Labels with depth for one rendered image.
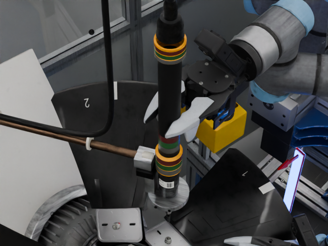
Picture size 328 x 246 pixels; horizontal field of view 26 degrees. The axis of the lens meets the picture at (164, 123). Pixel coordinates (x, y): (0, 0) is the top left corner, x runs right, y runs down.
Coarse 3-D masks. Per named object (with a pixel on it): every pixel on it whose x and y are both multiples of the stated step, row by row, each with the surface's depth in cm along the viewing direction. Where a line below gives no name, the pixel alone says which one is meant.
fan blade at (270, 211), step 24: (216, 168) 145; (240, 168) 145; (192, 192) 141; (216, 192) 141; (240, 192) 142; (192, 216) 137; (216, 216) 137; (240, 216) 138; (264, 216) 140; (288, 216) 142; (192, 240) 133; (216, 240) 134
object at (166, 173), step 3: (156, 165) 113; (156, 168) 114; (159, 168) 112; (180, 168) 113; (159, 171) 113; (162, 171) 112; (165, 171) 112; (168, 171) 112; (171, 171) 112; (174, 171) 112; (177, 171) 113; (165, 174) 113; (168, 174) 113; (171, 174) 113; (174, 174) 113
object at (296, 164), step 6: (300, 156) 147; (294, 162) 150; (300, 162) 148; (294, 168) 151; (294, 174) 153; (288, 180) 156; (294, 180) 154; (288, 186) 157; (294, 186) 155; (288, 192) 158; (288, 198) 160; (288, 204) 161
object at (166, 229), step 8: (160, 224) 136; (168, 224) 137; (152, 232) 135; (160, 232) 135; (168, 232) 135; (176, 232) 135; (144, 240) 134; (152, 240) 134; (160, 240) 134; (176, 240) 134; (184, 240) 134
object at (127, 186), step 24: (72, 96) 128; (96, 96) 127; (120, 96) 127; (144, 96) 127; (72, 120) 129; (96, 120) 128; (120, 120) 127; (72, 144) 129; (120, 144) 127; (144, 144) 126; (96, 168) 129; (120, 168) 127; (96, 192) 129; (120, 192) 128; (144, 192) 126
